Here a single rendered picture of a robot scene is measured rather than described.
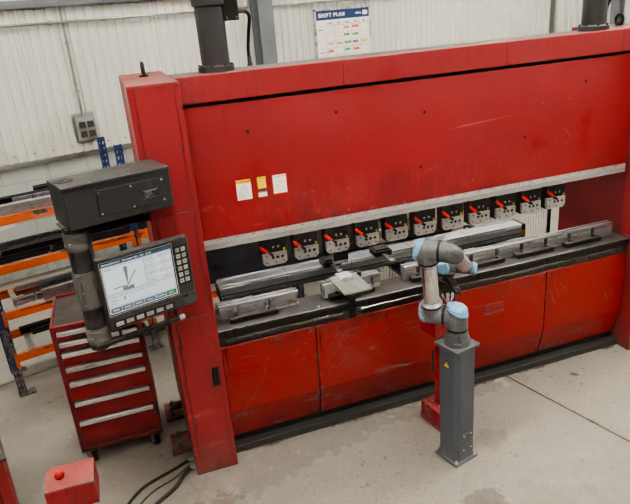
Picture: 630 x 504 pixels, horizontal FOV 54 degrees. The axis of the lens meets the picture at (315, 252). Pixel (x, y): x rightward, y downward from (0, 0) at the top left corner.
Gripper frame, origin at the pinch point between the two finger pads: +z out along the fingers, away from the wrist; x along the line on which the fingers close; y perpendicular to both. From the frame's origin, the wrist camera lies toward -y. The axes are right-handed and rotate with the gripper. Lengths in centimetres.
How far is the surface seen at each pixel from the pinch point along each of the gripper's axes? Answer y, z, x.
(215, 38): 71, -158, 106
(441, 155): 39, -80, -20
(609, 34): 24, -141, -138
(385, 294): 27.7, -0.9, 28.2
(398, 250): 62, -9, -6
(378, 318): 27.2, 14.7, 33.7
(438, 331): -6.7, 12.7, 12.8
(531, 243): 23, -8, -90
